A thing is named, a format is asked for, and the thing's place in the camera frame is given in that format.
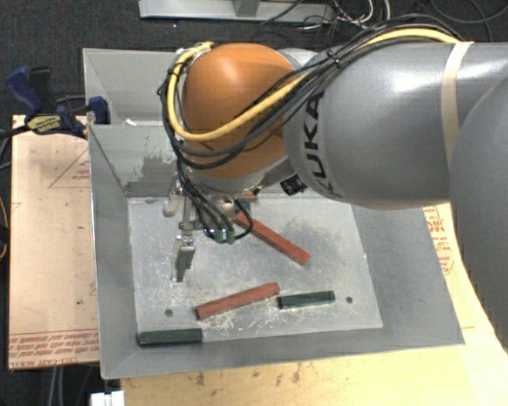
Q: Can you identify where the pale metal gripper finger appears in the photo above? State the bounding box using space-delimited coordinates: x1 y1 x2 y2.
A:
179 234 196 283
170 243 183 283

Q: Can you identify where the brown cardboard board red print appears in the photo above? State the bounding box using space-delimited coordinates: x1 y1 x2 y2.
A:
8 114 457 371

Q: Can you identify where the red-brown flat block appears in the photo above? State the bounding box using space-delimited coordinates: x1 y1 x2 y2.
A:
234 211 312 267
194 282 282 321

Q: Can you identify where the dark green flat block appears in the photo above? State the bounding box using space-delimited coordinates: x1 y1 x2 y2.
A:
276 290 337 310
135 327 205 348

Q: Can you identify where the grey metal bin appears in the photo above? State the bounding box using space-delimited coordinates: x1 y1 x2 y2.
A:
82 47 466 381

